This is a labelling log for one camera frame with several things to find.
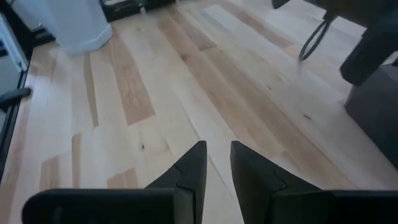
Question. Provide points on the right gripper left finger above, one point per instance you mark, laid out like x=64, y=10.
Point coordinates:
x=180, y=202

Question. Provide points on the gray plastic bin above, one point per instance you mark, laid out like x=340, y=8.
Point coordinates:
x=376, y=118

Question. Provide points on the white hexagonal plant pot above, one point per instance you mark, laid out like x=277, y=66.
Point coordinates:
x=71, y=25

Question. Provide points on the black aluminium table frame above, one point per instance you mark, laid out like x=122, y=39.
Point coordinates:
x=15, y=95

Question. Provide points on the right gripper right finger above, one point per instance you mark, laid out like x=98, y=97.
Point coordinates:
x=264, y=199

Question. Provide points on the white flat panel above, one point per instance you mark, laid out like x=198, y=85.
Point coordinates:
x=12, y=43

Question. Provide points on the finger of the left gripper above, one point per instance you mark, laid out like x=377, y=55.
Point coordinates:
x=367, y=59

